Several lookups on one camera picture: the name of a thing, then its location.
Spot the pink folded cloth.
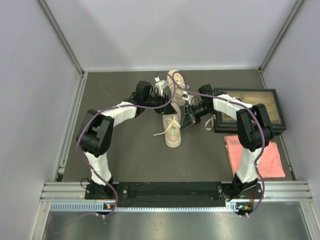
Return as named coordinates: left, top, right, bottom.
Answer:
left=224, top=135, right=286, bottom=178

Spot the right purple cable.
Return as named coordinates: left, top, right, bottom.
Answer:
left=154, top=71, right=266, bottom=218

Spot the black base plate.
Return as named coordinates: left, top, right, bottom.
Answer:
left=84, top=181, right=266, bottom=208

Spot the white shoelace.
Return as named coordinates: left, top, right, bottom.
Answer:
left=153, top=114, right=181, bottom=136

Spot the dark framed display box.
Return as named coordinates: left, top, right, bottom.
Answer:
left=214, top=87, right=287, bottom=136

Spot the beige lace sneaker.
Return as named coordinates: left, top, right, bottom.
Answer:
left=166, top=69, right=189, bottom=107
left=162, top=103, right=182, bottom=148

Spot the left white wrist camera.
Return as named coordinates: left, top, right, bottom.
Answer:
left=154, top=76, right=168, bottom=96

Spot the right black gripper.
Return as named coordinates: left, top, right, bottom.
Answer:
left=181, top=103, right=214, bottom=131

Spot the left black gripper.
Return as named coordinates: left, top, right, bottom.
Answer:
left=143, top=91, right=177, bottom=115

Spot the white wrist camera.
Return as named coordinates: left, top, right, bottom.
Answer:
left=182, top=91, right=193, bottom=105
left=154, top=76, right=168, bottom=96

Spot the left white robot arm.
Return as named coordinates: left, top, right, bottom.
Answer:
left=76, top=80, right=177, bottom=199

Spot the white ribbon loop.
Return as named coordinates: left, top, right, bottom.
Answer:
left=204, top=114, right=216, bottom=131

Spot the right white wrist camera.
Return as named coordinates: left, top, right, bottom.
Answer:
left=182, top=91, right=193, bottom=105

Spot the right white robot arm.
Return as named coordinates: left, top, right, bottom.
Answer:
left=181, top=84, right=275, bottom=201

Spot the grey slotted cable duct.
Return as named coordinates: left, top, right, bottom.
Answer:
left=50, top=202, right=115, bottom=212

